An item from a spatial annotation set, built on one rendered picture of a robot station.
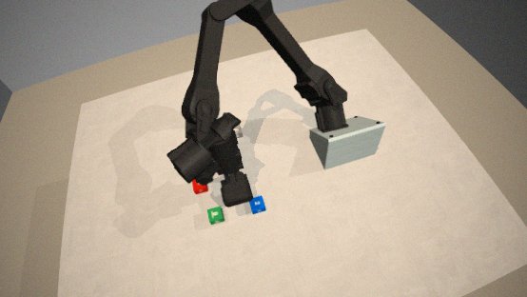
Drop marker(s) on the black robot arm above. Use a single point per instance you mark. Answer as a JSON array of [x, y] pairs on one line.
[[207, 137]]

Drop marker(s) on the red block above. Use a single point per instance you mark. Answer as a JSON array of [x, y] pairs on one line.
[[197, 188]]

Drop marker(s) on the blue block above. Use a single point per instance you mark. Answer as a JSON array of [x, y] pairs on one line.
[[257, 205]]

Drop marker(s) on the green block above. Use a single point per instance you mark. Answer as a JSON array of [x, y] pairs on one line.
[[215, 215]]

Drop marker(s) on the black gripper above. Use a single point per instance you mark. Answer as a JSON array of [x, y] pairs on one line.
[[235, 188]]

